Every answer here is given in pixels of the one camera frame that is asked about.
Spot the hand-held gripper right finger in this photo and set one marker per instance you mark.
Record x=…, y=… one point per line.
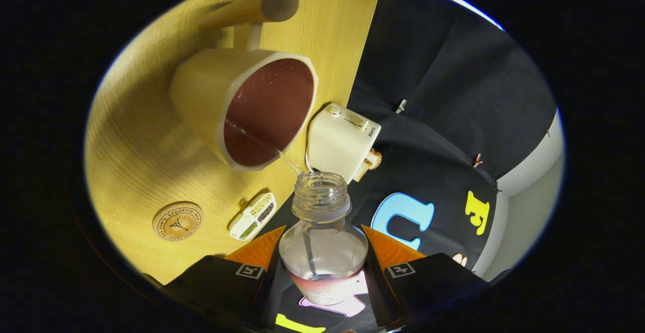
x=375, y=292

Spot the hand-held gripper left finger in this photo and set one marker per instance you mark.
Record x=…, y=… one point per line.
x=269, y=287

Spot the clear plastic juice bottle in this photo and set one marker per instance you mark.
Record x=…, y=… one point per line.
x=322, y=252

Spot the round wooden coaster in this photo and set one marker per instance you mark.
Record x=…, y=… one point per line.
x=177, y=220

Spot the white divided seasoning dish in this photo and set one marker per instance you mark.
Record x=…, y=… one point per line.
x=253, y=217

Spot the toast slice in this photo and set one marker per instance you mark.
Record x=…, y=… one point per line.
x=360, y=172
x=374, y=157

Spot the white toaster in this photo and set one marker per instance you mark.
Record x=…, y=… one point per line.
x=337, y=144

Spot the pink clip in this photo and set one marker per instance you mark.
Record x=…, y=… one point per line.
x=477, y=160

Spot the wooden table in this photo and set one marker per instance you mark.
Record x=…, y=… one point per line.
x=136, y=156

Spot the white clip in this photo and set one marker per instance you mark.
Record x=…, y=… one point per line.
x=401, y=106

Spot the black backdrop cloth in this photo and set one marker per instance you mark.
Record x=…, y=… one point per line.
x=453, y=81

